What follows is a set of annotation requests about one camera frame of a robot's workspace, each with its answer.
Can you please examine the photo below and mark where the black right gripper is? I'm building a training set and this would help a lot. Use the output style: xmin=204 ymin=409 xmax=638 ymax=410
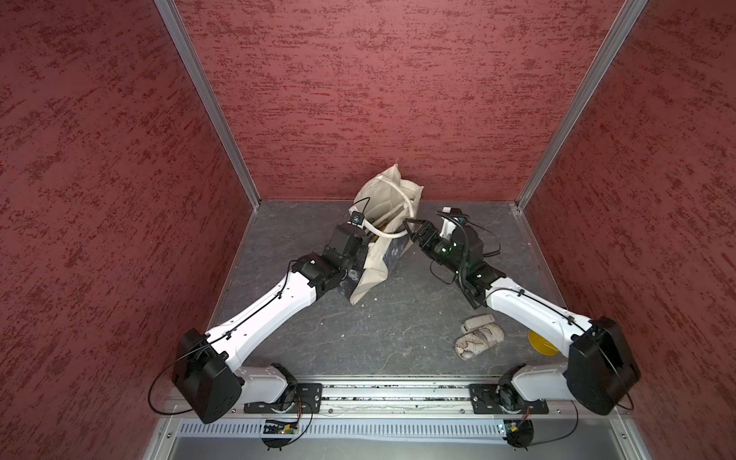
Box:
xmin=404 ymin=218 xmax=467 ymax=277

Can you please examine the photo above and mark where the beige canvas tote bag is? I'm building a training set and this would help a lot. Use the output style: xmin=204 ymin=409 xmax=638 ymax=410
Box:
xmin=347 ymin=164 xmax=424 ymax=305

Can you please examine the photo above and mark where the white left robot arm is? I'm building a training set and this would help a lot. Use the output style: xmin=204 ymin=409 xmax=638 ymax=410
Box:
xmin=172 ymin=222 xmax=368 ymax=424

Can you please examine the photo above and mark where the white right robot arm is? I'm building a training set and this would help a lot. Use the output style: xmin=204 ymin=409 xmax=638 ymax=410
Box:
xmin=407 ymin=213 xmax=641 ymax=415

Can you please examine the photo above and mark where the crumpled white cloth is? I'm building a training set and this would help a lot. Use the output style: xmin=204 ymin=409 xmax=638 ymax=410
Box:
xmin=454 ymin=314 xmax=505 ymax=360

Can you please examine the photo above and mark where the yellow pen cup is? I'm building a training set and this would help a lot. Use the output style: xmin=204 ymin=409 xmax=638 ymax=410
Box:
xmin=528 ymin=331 xmax=560 ymax=357

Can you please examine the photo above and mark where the right circuit board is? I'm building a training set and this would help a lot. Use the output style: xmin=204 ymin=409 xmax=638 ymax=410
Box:
xmin=503 ymin=420 xmax=535 ymax=449

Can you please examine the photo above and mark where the circuit board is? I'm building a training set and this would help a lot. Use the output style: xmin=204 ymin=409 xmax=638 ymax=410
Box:
xmin=503 ymin=420 xmax=535 ymax=449
xmin=262 ymin=419 xmax=300 ymax=437

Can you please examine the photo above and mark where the left circuit board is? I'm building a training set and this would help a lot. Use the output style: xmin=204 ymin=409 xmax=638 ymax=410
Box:
xmin=262 ymin=419 xmax=300 ymax=437

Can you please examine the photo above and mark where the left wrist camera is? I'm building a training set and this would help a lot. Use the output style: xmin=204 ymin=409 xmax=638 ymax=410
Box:
xmin=349 ymin=211 xmax=365 ymax=228

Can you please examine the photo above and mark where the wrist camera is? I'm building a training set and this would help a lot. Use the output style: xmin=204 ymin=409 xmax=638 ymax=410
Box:
xmin=349 ymin=211 xmax=365 ymax=228
xmin=441 ymin=207 xmax=468 ymax=225

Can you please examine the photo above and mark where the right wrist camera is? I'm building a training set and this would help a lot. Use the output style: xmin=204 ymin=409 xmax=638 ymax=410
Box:
xmin=441 ymin=207 xmax=468 ymax=225

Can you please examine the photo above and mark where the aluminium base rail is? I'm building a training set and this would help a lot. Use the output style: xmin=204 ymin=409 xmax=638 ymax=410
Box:
xmin=145 ymin=377 xmax=651 ymax=459

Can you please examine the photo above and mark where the left aluminium corner post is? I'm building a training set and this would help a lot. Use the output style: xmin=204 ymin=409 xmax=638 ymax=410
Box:
xmin=154 ymin=0 xmax=262 ymax=211

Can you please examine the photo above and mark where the aluminium corner post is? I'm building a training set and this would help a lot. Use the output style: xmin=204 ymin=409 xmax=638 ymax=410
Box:
xmin=154 ymin=0 xmax=262 ymax=211
xmin=516 ymin=0 xmax=648 ymax=214

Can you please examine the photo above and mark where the right aluminium corner post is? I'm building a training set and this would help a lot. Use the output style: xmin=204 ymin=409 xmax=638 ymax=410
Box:
xmin=516 ymin=0 xmax=648 ymax=214

